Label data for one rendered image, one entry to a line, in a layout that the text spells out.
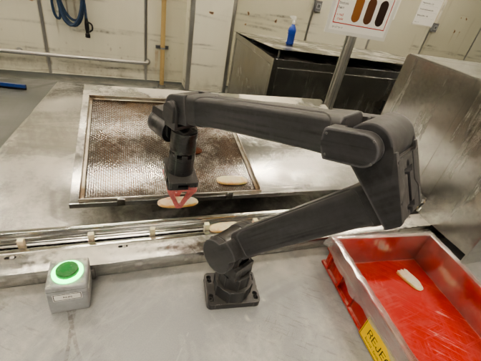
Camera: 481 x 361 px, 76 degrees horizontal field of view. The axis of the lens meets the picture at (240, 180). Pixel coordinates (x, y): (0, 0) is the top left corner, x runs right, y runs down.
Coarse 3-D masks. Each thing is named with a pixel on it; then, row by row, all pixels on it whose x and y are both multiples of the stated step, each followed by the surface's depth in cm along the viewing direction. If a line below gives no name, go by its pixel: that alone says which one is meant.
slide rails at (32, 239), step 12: (264, 216) 92; (120, 228) 78; (132, 228) 79; (144, 228) 79; (156, 228) 80; (168, 228) 81; (180, 228) 82; (192, 228) 83; (0, 240) 69; (12, 240) 70; (36, 240) 71; (48, 240) 71; (60, 240) 72; (120, 240) 75; (132, 240) 76; (0, 252) 66; (12, 252) 67
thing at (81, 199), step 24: (96, 96) 111; (96, 120) 102; (120, 120) 105; (240, 144) 109; (96, 168) 87; (144, 168) 91; (216, 168) 98; (120, 192) 83; (216, 192) 89; (240, 192) 92
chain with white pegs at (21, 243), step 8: (208, 224) 82; (88, 232) 73; (152, 232) 77; (184, 232) 82; (192, 232) 83; (16, 240) 67; (24, 240) 69; (88, 240) 73; (96, 240) 75; (104, 240) 75; (8, 248) 69; (16, 248) 69; (24, 248) 69
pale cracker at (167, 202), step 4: (176, 196) 77; (180, 196) 78; (160, 200) 75; (164, 200) 75; (168, 200) 76; (180, 200) 76; (188, 200) 77; (192, 200) 77; (196, 200) 78; (160, 204) 74; (164, 204) 74; (168, 204) 74; (172, 204) 75; (184, 204) 76; (188, 204) 76; (192, 204) 77
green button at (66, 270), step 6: (60, 264) 60; (66, 264) 60; (72, 264) 60; (60, 270) 59; (66, 270) 59; (72, 270) 59; (78, 270) 60; (60, 276) 58; (66, 276) 58; (72, 276) 59
